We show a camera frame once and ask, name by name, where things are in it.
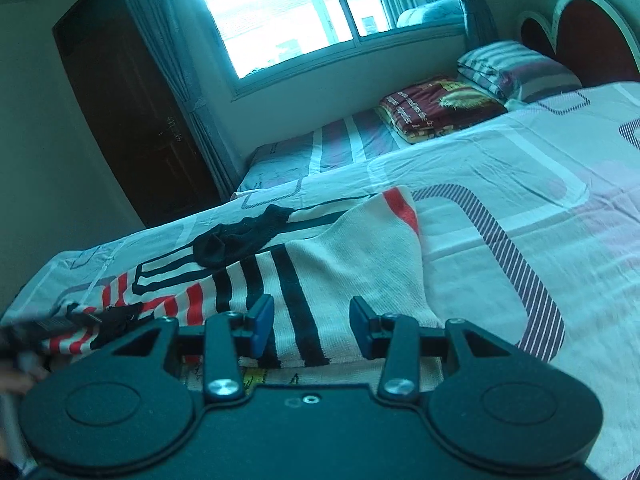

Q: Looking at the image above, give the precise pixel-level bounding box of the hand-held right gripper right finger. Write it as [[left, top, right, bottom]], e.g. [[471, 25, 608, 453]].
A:
[[349, 296, 516, 402]]

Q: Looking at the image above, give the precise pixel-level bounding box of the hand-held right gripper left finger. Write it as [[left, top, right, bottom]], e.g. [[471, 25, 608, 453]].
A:
[[111, 294, 275, 402]]

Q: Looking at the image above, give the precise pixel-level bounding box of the white black red striped shirt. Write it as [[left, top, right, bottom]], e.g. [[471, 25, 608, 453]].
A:
[[40, 187, 451, 376]]

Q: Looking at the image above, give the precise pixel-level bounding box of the black sock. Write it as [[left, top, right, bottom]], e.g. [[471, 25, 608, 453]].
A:
[[192, 205, 293, 268], [92, 304, 146, 351]]

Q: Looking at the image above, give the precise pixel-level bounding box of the person's left hand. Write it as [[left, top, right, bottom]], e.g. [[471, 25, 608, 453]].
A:
[[0, 366, 48, 395]]

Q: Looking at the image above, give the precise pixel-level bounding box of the striped bed sheet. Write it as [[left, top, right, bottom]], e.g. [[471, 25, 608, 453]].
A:
[[235, 107, 401, 196]]

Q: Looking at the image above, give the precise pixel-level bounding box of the white patterned quilt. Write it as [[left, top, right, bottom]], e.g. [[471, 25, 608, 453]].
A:
[[0, 82, 640, 480]]

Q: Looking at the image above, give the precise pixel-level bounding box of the red patterned cushion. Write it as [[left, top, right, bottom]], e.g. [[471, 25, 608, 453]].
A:
[[378, 76, 508, 145]]

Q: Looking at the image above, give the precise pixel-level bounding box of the dark wooden door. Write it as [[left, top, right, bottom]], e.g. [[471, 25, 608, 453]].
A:
[[52, 0, 223, 228]]

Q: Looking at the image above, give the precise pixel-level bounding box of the long grey curtain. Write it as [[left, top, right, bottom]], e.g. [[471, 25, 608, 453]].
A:
[[107, 0, 246, 201]]

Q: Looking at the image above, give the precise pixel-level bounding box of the striped pillow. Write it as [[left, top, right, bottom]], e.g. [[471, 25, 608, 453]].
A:
[[456, 40, 583, 103]]

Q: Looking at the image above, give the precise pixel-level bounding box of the window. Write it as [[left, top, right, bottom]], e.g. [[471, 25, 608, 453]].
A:
[[177, 0, 468, 81]]

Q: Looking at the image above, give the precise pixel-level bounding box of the blue cushion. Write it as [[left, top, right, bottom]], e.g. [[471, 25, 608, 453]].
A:
[[396, 0, 463, 28]]

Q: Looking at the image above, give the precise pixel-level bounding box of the brown scalloped headboard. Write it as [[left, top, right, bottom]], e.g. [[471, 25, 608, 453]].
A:
[[517, 0, 640, 88]]

